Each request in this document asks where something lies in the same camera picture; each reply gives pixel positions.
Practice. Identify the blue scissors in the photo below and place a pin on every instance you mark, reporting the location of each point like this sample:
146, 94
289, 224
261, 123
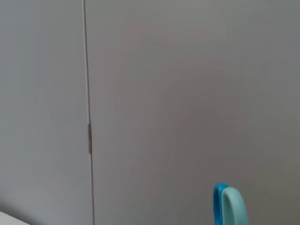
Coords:
234, 206

